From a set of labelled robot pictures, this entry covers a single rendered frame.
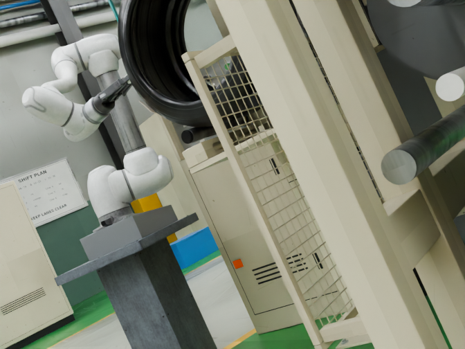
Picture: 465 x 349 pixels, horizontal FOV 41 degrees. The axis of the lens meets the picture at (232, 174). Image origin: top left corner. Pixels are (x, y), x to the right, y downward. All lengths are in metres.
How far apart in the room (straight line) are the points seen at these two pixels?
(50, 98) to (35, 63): 8.46
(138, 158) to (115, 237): 0.37
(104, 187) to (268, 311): 0.94
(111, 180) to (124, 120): 0.28
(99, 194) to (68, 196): 7.38
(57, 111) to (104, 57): 0.59
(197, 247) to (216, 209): 4.87
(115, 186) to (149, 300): 0.52
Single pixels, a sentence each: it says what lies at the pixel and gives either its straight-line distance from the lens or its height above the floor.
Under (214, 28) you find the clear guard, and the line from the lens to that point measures 2.79.
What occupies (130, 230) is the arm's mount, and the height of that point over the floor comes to 0.70.
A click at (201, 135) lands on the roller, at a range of 2.05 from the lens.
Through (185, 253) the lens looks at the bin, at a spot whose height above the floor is 0.16.
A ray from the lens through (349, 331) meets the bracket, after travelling 1.35.
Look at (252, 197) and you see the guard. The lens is 1.33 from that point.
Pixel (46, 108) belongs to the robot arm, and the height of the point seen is 1.23.
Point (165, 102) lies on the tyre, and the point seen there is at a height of 1.03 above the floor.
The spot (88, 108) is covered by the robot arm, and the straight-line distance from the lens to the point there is 2.37.
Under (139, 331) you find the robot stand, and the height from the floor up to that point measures 0.28.
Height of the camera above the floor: 0.71
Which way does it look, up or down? 1 degrees up
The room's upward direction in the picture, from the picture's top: 25 degrees counter-clockwise
